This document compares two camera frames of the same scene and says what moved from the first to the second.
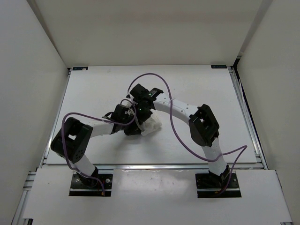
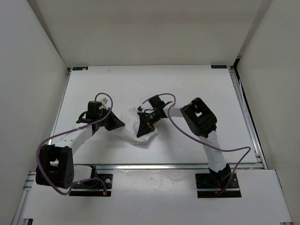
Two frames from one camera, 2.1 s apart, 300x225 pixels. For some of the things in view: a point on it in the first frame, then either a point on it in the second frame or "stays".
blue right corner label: x=219 y=66 stays
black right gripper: x=140 y=118 -> x=145 y=125
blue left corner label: x=78 y=68 stays
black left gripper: x=134 y=130 -> x=115 y=123
